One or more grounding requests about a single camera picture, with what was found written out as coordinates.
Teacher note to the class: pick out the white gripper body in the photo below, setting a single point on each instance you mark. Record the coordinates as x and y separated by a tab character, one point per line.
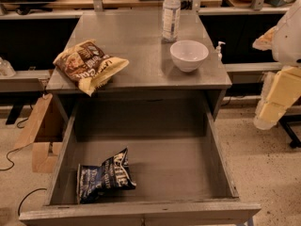
288	41

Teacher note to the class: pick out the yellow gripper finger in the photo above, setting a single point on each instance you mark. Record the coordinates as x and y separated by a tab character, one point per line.
282	89
267	115

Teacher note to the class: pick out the blue kettle chip bag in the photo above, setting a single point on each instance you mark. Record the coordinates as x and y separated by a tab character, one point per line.
94	181

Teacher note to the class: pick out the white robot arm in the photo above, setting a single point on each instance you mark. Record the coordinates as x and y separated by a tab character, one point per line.
286	44

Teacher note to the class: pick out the grey open drawer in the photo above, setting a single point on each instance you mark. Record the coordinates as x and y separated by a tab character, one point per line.
175	160

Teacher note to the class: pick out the grey counter cabinet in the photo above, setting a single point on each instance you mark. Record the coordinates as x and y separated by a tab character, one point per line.
151	90

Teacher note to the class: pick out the brown yellow chip bag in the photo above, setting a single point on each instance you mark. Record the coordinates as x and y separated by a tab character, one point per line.
88	66

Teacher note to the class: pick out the black chair leg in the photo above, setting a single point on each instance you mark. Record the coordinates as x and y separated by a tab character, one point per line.
286	122

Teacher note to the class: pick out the small pump bottle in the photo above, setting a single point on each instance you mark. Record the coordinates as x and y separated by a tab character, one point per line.
218	49

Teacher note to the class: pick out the white bowl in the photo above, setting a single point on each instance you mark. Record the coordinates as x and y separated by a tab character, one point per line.
188	55

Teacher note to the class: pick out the clear plastic water bottle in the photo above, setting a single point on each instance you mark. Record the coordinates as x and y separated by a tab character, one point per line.
171	19

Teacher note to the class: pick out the cardboard box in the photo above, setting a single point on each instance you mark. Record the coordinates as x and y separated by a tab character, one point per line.
44	132

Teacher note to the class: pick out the clear plastic container left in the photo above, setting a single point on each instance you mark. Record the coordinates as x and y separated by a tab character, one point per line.
6	70

